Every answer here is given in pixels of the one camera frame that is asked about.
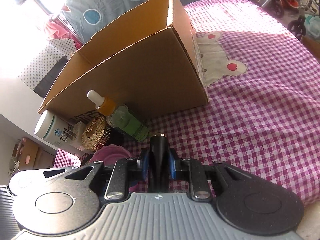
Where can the brown cardboard carton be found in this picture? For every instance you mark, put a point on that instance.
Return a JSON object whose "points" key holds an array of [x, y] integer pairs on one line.
{"points": [[27, 150]]}

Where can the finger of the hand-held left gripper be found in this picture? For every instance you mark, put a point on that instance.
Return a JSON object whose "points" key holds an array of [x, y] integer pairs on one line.
{"points": [[37, 176]]}

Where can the white plastic bottle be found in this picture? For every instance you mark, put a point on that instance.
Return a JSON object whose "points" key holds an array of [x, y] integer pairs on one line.
{"points": [[50, 130]]}

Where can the silver stroller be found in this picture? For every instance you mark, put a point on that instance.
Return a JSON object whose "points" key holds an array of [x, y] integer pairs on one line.
{"points": [[297, 7]]}

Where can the pink round container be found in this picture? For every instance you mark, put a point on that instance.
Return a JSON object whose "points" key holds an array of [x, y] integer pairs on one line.
{"points": [[110, 155]]}

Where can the round gold jar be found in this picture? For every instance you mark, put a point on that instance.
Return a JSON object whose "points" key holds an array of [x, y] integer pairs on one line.
{"points": [[95, 132]]}

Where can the purple checked bedsheet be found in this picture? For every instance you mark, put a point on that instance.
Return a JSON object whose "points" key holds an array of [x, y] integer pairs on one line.
{"points": [[250, 105]]}

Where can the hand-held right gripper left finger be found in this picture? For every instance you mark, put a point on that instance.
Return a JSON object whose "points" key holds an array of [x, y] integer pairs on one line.
{"points": [[144, 162]]}

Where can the white polka-dot cloth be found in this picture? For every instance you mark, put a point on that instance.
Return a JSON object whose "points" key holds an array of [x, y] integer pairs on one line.
{"points": [[37, 62]]}

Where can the black bottle with gold cap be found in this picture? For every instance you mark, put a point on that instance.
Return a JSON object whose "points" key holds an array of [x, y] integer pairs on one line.
{"points": [[158, 160]]}

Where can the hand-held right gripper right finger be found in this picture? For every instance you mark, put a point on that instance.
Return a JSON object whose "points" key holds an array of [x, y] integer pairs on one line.
{"points": [[172, 163]]}

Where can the green dropper bottle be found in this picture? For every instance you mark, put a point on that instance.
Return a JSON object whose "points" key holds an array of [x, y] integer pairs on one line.
{"points": [[127, 123]]}

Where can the cardboard box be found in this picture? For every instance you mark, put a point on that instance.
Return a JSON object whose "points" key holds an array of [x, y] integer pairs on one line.
{"points": [[150, 80]]}

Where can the blue patterned pillow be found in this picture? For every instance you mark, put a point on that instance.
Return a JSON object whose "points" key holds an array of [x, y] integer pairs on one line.
{"points": [[112, 0]]}

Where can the dark wooden panel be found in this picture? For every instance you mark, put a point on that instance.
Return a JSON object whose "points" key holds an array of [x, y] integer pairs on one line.
{"points": [[50, 80]]}

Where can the small beige box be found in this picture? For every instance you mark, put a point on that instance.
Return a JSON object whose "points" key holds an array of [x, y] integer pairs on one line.
{"points": [[78, 141]]}

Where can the pink cloth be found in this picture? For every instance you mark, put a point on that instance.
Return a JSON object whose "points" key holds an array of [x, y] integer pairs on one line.
{"points": [[57, 30]]}

